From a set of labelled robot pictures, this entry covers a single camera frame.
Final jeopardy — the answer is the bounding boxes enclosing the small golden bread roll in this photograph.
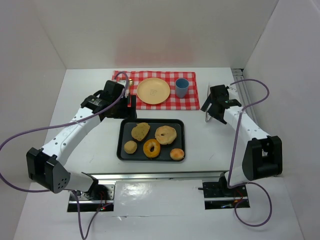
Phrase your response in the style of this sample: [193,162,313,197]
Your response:
[170,148,185,161]

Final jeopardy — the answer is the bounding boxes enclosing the red checkered cloth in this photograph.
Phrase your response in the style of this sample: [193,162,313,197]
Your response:
[125,70,200,111]

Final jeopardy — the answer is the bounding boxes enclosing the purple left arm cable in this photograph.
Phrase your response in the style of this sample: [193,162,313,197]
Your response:
[0,71,130,240]

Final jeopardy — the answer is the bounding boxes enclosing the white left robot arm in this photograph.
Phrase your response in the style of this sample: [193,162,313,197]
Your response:
[26,80,136,198]

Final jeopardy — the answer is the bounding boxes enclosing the flat brown bread slice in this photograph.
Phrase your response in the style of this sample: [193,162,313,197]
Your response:
[131,122,150,142]

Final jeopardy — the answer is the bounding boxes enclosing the black baking tray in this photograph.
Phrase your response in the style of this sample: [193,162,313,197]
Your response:
[116,118,186,162]

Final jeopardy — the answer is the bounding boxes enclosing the small round tan muffin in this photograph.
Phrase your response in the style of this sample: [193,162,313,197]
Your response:
[123,140,138,154]

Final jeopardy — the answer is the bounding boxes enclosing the yellow plate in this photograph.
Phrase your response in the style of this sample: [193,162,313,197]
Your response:
[136,77,171,105]

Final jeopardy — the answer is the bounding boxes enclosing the aluminium rail right side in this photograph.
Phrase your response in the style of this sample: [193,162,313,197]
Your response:
[231,68,258,124]

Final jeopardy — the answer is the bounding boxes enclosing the blue cup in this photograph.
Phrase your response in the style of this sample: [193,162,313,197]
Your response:
[175,78,189,98]

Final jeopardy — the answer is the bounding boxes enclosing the large pale bagel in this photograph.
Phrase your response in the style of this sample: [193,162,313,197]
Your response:
[155,125,177,145]

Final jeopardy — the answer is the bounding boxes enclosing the orange glazed donut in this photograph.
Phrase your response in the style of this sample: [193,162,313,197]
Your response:
[143,139,161,159]

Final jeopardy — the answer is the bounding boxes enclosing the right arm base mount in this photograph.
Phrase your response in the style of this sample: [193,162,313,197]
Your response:
[198,182,250,210]

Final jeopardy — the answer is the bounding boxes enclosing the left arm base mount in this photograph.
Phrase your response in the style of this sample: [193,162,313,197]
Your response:
[76,182,116,213]

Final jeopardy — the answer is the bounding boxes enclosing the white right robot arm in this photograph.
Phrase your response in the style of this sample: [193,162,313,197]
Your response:
[201,84,283,189]

